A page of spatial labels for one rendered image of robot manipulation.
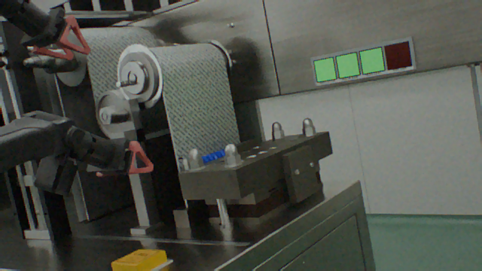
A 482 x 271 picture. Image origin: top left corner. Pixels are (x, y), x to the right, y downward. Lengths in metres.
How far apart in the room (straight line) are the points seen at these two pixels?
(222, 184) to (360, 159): 2.92
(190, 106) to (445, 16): 0.58
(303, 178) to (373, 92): 2.64
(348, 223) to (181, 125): 0.46
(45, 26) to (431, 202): 3.13
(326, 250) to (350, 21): 0.52
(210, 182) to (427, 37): 0.55
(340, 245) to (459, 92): 2.47
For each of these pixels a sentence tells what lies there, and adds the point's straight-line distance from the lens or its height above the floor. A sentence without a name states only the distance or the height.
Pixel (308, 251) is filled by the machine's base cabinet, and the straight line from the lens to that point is 1.13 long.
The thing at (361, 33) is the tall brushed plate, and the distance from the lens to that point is 1.25.
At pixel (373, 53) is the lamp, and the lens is 1.23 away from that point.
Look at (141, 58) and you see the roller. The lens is 1.19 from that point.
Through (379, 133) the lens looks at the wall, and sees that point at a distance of 3.82.
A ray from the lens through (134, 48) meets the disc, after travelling 1.22.
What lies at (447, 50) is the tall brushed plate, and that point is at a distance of 1.18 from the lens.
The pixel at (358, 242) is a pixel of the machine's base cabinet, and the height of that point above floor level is 0.76.
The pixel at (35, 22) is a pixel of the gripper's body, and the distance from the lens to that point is 1.09.
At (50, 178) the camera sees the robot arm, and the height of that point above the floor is 1.09.
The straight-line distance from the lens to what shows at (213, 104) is 1.29.
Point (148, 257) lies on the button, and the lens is 0.96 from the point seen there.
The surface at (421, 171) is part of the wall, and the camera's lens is 3.78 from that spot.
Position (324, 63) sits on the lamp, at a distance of 1.28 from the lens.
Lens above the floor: 1.20
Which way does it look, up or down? 6 degrees down
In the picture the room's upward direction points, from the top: 11 degrees counter-clockwise
